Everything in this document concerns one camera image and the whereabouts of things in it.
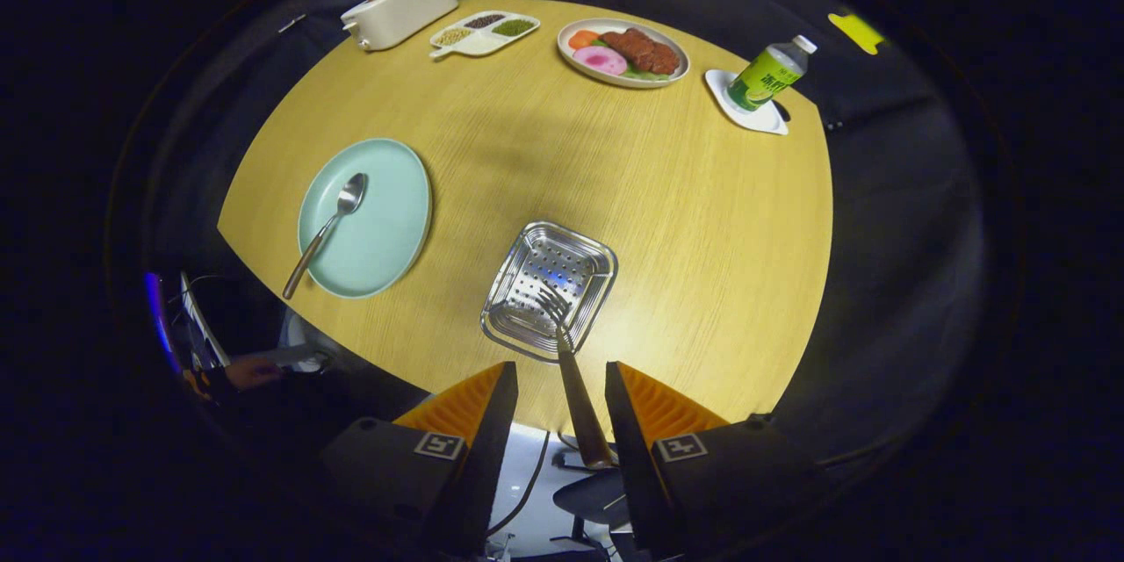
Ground green label bottle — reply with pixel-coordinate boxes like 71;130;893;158
726;35;818;112

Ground green lettuce leaf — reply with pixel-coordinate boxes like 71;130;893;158
590;37;673;83

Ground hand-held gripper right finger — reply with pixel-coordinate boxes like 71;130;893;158
605;360;832;559

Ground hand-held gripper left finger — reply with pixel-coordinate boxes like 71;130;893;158
318;361;520;559

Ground metal spoon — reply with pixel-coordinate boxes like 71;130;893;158
282;172;369;300

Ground perforated metal basket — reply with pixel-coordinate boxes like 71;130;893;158
480;220;619;364

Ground cream white toaster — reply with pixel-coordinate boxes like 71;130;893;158
341;0;459;52

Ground pink round food slice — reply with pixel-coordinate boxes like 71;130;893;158
573;46;630;76

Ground metal fork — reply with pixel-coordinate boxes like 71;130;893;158
536;285;618;470

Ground white divided tray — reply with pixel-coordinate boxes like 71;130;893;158
429;11;542;60

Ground white square dish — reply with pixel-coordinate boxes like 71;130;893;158
704;68;790;136

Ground black cable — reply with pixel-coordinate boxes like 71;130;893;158
487;430;552;538

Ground brown meat slices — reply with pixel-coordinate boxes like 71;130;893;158
599;28;681;76

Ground light green plate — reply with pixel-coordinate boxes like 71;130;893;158
297;137;434;299

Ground white round food plate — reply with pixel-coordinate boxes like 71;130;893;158
557;18;691;90

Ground black office chair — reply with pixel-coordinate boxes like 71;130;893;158
551;435;635;559

